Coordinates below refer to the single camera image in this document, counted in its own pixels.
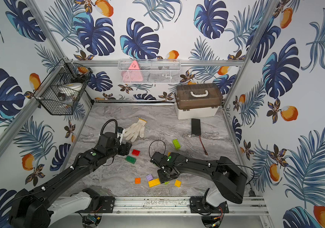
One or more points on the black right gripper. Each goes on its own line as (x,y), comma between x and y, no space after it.
(161,178)

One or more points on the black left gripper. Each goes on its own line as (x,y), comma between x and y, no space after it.
(125,148)

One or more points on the yellow long lego brick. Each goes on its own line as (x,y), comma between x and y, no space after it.
(154,182)

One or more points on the dark green lego brick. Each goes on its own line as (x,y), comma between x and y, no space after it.
(130,159)

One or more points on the lime green lego brick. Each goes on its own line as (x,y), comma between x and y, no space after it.
(176,144)

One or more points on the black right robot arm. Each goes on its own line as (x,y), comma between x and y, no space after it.
(229,180)

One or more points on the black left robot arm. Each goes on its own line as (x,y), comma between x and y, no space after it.
(30,209)

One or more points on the yellow small lego brick front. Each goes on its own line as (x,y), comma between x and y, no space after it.
(177,183)

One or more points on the purple small lego brick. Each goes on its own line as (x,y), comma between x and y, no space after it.
(149,177)

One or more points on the red lego brick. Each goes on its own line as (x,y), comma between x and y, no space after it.
(136,152)

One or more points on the white knit work glove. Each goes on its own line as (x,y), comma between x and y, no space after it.
(135,130)

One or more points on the black battery box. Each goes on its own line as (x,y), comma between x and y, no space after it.
(196,127)

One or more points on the pink triangle object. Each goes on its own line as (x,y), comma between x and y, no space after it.
(133,74)

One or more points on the brown lid tool box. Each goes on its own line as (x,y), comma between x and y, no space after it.
(197,100)

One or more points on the black wire basket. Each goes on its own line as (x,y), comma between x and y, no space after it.
(61,93)

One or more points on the clear wall shelf tray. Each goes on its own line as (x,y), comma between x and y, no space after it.
(155,71)

